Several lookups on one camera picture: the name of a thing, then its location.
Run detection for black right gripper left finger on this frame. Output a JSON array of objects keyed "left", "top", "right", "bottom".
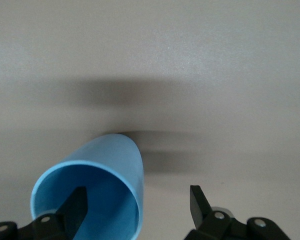
[{"left": 0, "top": 186, "right": 88, "bottom": 240}]

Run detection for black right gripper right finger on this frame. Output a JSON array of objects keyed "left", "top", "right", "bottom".
[{"left": 184, "top": 184, "right": 291, "bottom": 240}]

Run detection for blue plastic cup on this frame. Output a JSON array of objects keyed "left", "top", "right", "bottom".
[{"left": 30, "top": 133, "right": 145, "bottom": 240}]

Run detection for brown paper table cover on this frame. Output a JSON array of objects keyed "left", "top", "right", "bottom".
[{"left": 0, "top": 0, "right": 300, "bottom": 240}]

